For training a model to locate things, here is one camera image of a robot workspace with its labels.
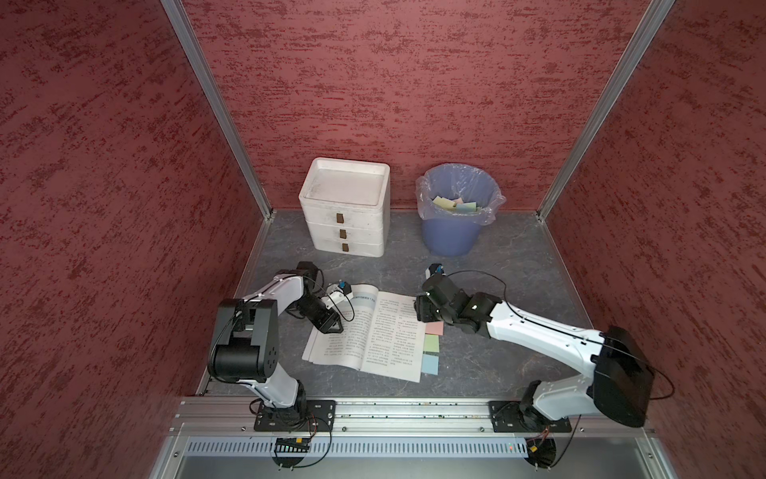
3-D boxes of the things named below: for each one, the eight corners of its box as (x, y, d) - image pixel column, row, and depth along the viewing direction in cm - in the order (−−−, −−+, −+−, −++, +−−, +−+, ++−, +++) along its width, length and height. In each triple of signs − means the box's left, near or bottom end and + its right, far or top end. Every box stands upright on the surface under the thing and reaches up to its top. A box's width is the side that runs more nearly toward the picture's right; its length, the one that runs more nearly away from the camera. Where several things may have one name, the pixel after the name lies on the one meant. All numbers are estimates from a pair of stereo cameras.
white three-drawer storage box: (312, 257, 108) (295, 206, 88) (323, 210, 124) (310, 157, 104) (390, 257, 109) (390, 207, 88) (390, 210, 125) (390, 158, 104)
